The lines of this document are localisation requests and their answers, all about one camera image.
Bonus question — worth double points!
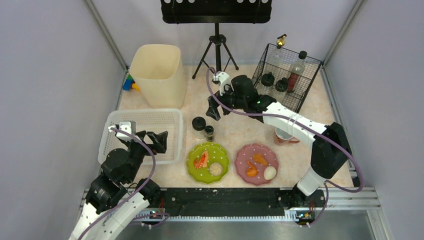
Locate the black-lid jar white beads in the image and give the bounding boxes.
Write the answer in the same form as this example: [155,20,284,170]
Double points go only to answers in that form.
[191,116,206,140]

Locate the black-lid clear jar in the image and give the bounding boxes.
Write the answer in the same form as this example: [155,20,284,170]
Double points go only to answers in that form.
[260,72,275,87]

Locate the shiny black-lid spice jar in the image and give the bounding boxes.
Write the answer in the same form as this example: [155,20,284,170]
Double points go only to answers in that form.
[275,77,289,93]

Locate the tall sauce bottle black cap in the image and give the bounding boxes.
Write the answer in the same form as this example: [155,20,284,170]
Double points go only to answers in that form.
[287,50,308,93]

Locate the glass bottle gold stopper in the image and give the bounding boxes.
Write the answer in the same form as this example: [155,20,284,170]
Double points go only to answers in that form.
[269,33,287,66]

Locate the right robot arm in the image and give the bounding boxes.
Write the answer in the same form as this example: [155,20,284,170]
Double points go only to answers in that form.
[206,71,354,200]

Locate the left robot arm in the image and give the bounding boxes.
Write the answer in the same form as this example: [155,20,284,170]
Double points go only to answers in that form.
[69,125,168,240]

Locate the small pepper shaker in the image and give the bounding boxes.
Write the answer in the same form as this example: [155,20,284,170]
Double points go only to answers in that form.
[204,125,215,142]

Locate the white plastic perforated basket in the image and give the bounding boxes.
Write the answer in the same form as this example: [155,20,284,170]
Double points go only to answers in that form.
[97,108,185,167]

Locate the green polka dot plate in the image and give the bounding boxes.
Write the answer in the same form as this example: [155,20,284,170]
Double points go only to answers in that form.
[185,142,231,184]

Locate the pink polka dot plate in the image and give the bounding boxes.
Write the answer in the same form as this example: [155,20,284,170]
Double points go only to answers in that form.
[234,143,279,187]

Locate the toy shrimp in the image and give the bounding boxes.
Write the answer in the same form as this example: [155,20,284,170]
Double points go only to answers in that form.
[193,150,209,169]

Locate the colourful toy blocks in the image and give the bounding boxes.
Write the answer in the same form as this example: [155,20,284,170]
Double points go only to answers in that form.
[122,74,141,92]

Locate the pink ceramic mug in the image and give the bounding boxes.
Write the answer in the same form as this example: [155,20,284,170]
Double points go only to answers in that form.
[273,128,300,146]

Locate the toy fried chicken piece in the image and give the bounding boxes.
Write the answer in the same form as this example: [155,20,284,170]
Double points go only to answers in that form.
[252,153,269,166]

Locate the toy dumpling bun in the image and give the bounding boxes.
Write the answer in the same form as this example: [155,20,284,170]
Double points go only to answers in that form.
[209,162,224,177]

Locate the cream plastic waste bin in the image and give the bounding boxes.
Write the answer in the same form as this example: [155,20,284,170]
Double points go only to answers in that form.
[129,44,187,109]

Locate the toy white egg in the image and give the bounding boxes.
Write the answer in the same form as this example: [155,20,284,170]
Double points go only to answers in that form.
[263,166,277,181]

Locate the black tripod music stand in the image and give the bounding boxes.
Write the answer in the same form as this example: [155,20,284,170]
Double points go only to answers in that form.
[160,0,272,79]

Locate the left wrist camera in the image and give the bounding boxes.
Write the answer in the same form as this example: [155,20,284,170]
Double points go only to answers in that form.
[107,121,136,136]

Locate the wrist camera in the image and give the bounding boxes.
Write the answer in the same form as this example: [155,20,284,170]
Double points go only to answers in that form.
[107,121,136,136]
[212,71,233,96]

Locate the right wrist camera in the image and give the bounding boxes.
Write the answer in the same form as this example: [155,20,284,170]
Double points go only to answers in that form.
[212,71,233,96]

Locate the black wire basket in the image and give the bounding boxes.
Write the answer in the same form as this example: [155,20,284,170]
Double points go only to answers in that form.
[251,43,322,113]

